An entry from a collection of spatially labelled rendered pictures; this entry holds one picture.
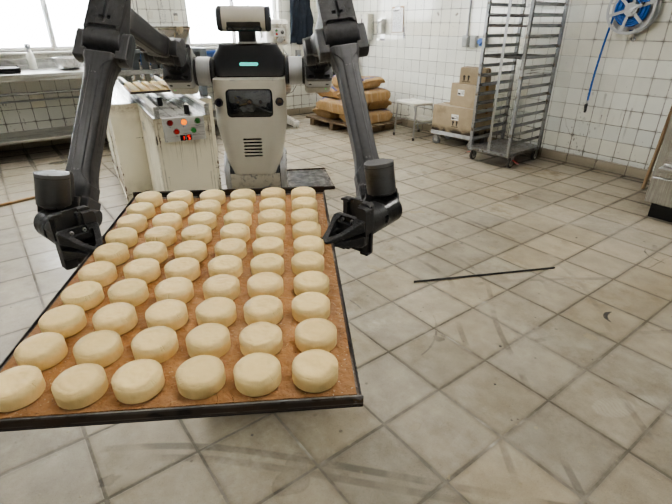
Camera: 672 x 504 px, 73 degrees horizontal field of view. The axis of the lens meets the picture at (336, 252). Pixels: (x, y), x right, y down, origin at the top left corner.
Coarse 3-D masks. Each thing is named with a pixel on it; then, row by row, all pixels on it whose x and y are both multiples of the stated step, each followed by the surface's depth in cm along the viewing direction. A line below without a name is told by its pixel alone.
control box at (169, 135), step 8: (168, 120) 268; (176, 120) 271; (192, 120) 275; (200, 120) 277; (168, 128) 270; (176, 128) 272; (184, 128) 275; (200, 128) 279; (168, 136) 272; (176, 136) 274; (184, 136) 276; (192, 136) 279; (200, 136) 281
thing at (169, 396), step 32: (256, 224) 84; (288, 224) 84; (320, 224) 84; (288, 256) 74; (288, 288) 66; (192, 320) 59; (288, 320) 59; (128, 352) 54; (288, 352) 54; (224, 384) 49; (288, 384) 49; (352, 384) 49; (0, 416) 45; (32, 416) 45
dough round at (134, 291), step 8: (128, 280) 64; (136, 280) 64; (112, 288) 62; (120, 288) 62; (128, 288) 62; (136, 288) 62; (144, 288) 62; (112, 296) 61; (120, 296) 60; (128, 296) 60; (136, 296) 61; (144, 296) 62; (136, 304) 61
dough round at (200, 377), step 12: (192, 360) 50; (204, 360) 50; (216, 360) 50; (180, 372) 48; (192, 372) 48; (204, 372) 48; (216, 372) 48; (180, 384) 47; (192, 384) 46; (204, 384) 47; (216, 384) 47; (192, 396) 47; (204, 396) 47
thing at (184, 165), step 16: (144, 112) 295; (160, 112) 286; (176, 112) 286; (192, 112) 286; (144, 128) 311; (160, 128) 271; (208, 128) 284; (160, 144) 274; (176, 144) 279; (192, 144) 283; (208, 144) 288; (160, 160) 278; (176, 160) 283; (192, 160) 287; (208, 160) 292; (160, 176) 290; (176, 176) 286; (192, 176) 291; (208, 176) 296
